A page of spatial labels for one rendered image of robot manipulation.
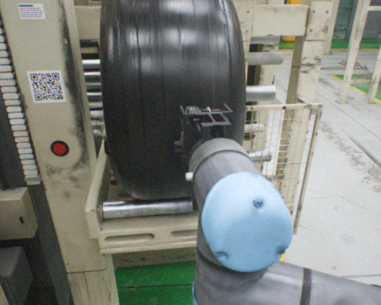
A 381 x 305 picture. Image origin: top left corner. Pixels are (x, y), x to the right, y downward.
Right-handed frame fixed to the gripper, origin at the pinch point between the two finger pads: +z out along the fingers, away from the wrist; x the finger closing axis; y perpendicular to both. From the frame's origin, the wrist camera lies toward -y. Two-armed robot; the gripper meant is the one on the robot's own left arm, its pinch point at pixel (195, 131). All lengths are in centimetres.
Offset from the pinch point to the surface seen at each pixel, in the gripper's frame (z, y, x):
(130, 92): 1.8, 7.4, 11.3
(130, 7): 9.7, 22.0, 10.5
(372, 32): 903, -12, -678
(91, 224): 12.0, -26.3, 24.5
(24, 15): 18.3, 21.5, 32.9
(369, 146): 217, -98, -206
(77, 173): 22.5, -17.3, 28.4
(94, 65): 61, 6, 27
